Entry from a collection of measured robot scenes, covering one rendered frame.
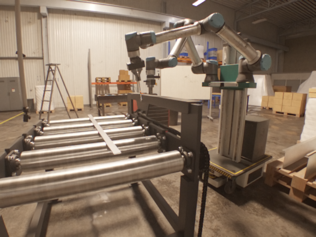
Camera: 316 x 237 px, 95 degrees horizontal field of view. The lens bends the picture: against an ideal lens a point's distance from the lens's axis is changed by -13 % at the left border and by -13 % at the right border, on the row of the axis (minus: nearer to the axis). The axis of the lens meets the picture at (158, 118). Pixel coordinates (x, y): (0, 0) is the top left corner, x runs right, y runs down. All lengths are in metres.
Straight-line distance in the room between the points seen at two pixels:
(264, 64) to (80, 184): 1.65
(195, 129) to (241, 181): 1.48
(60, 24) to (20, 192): 11.42
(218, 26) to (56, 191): 1.46
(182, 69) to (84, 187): 5.58
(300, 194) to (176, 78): 4.82
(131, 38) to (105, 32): 10.68
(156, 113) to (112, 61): 8.29
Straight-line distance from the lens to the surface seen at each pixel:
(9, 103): 11.46
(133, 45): 1.23
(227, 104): 2.27
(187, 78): 6.04
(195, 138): 0.85
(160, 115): 3.71
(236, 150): 2.23
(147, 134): 1.39
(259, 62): 1.74
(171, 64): 1.54
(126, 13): 11.92
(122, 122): 1.62
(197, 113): 0.82
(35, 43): 11.85
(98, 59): 11.45
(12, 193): 0.79
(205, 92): 6.19
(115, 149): 0.90
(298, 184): 2.39
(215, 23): 1.48
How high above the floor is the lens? 1.25
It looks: 11 degrees down
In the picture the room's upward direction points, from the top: straight up
